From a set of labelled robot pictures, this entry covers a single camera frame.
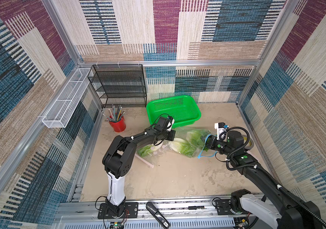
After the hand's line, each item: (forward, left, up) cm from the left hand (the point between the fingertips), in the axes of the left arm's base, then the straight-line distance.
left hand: (175, 134), depth 95 cm
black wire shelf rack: (+36, +40, +13) cm, 55 cm away
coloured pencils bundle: (+13, +42, +3) cm, 44 cm away
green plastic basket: (+28, -7, -5) cm, 29 cm away
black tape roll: (-8, -46, -5) cm, 47 cm away
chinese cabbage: (-9, -3, +1) cm, 10 cm away
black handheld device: (-44, +11, -1) cm, 46 cm away
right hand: (-11, -14, +11) cm, 20 cm away
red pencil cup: (+9, +39, -2) cm, 40 cm away
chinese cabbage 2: (-10, -11, +11) cm, 19 cm away
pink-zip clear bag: (-15, +15, +3) cm, 22 cm away
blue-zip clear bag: (-2, -3, +6) cm, 7 cm away
